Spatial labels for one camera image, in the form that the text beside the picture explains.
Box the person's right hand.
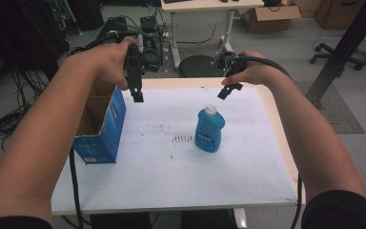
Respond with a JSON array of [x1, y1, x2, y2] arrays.
[[221, 50, 288, 89]]

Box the person's black right sleeve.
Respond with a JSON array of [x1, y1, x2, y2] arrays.
[[300, 189, 366, 229]]

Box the grey floor mat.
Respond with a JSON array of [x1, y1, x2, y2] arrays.
[[294, 80, 366, 135]]

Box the white desk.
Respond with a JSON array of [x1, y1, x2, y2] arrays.
[[160, 0, 265, 70]]

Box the person's black left sleeve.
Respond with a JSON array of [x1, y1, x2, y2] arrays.
[[0, 216, 53, 229]]

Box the black round stool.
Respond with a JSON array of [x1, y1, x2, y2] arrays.
[[177, 54, 226, 79]]

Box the blue bottle with white cap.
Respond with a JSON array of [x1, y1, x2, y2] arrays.
[[193, 103, 227, 154]]

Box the black electronic equipment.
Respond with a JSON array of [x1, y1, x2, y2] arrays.
[[97, 14, 173, 74]]

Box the white table mat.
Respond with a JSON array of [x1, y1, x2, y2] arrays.
[[51, 86, 298, 214]]

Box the person's left hand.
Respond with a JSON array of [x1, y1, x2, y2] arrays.
[[64, 35, 139, 92]]

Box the blue cardboard box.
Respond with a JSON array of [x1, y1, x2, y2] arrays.
[[72, 77, 128, 165]]

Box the closed brown cardboard box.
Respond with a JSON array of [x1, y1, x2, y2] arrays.
[[314, 0, 366, 31]]

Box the white table leg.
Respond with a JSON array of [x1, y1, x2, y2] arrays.
[[233, 207, 248, 229]]

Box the black cable bundle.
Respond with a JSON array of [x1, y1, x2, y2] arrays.
[[0, 70, 50, 151]]

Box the hand-held gripper black cable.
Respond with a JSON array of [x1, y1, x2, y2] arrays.
[[234, 55, 303, 229], [66, 31, 123, 229]]

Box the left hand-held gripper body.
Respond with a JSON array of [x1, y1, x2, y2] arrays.
[[123, 44, 148, 78]]

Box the open brown cardboard box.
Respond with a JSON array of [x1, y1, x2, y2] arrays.
[[236, 4, 302, 33]]

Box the person's black sleeve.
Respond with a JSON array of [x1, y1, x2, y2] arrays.
[[300, 189, 366, 229], [0, 216, 53, 229]]

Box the right hand-held gripper black cable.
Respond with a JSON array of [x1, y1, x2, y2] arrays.
[[234, 55, 303, 229]]

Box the black office chair base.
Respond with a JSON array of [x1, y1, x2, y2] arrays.
[[309, 42, 366, 72]]

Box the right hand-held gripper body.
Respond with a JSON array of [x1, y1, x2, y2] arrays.
[[215, 52, 249, 78]]

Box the black metal stand beam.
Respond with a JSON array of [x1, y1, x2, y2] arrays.
[[304, 0, 366, 110]]

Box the left hand-held gripper black cable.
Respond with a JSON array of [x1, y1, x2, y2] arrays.
[[66, 31, 123, 229]]

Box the black curtain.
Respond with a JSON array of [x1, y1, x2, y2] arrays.
[[0, 0, 71, 81]]

